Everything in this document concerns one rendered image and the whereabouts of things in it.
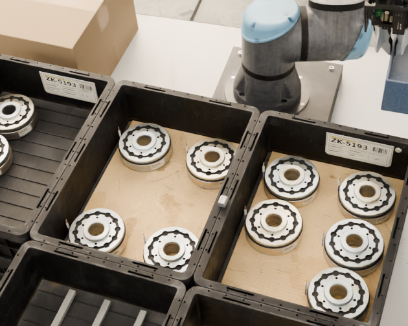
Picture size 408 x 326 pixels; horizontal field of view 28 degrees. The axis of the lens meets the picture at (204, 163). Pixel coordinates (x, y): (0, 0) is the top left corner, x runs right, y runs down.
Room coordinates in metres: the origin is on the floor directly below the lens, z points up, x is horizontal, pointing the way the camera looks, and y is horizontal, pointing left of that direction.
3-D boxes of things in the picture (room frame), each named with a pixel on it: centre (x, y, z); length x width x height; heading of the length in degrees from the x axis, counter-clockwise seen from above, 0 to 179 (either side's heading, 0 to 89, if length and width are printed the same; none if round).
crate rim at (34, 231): (0.93, 0.10, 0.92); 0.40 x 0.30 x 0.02; 155
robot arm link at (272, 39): (1.27, -0.17, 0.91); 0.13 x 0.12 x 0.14; 86
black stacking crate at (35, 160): (1.05, 0.37, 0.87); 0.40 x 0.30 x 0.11; 155
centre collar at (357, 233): (0.77, -0.24, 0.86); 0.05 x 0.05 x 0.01
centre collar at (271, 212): (0.83, -0.11, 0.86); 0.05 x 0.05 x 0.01
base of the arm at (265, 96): (1.27, -0.16, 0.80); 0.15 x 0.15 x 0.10
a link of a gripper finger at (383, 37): (0.97, -0.31, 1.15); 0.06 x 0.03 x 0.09; 157
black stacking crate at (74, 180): (0.93, 0.10, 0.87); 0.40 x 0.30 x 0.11; 155
